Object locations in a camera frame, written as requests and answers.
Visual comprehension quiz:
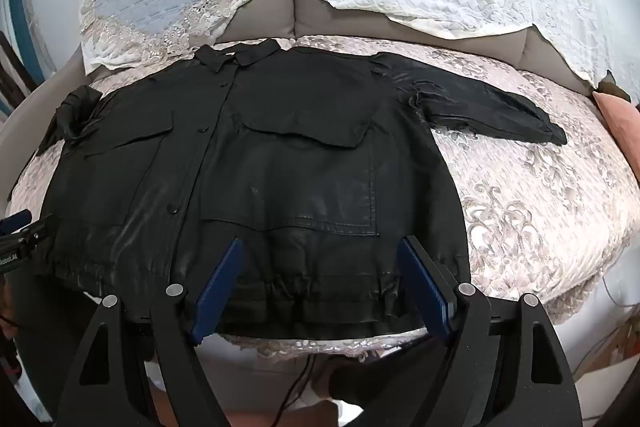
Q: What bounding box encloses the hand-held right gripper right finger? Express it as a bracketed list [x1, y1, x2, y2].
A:
[396, 234, 583, 427]

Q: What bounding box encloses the blue and white striped panel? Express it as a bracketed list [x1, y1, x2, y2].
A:
[0, 0, 53, 118]

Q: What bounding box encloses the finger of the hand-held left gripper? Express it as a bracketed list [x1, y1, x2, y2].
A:
[0, 209, 58, 254]

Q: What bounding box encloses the person's foot in dark sock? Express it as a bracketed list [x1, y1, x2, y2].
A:
[327, 354, 401, 410]

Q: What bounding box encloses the grey sofa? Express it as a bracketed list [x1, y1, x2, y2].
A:
[215, 0, 601, 92]

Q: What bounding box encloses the pink pillow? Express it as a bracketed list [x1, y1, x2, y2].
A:
[592, 89, 640, 158]

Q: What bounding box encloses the black leather jacket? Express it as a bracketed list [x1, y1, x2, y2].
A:
[10, 39, 568, 340]

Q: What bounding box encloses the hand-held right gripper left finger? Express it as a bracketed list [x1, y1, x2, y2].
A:
[57, 237, 244, 427]

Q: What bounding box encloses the beige floral quilted sofa cover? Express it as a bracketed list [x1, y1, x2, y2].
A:
[7, 34, 640, 363]

